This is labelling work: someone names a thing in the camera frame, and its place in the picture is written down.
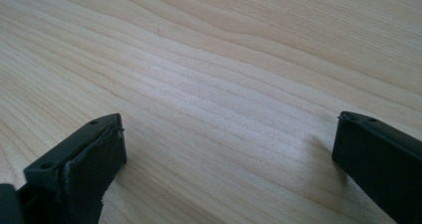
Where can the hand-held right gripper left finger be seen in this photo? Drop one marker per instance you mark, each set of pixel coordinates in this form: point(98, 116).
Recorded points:
point(86, 171)

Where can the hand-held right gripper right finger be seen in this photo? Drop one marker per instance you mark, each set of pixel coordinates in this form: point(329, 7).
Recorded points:
point(381, 164)

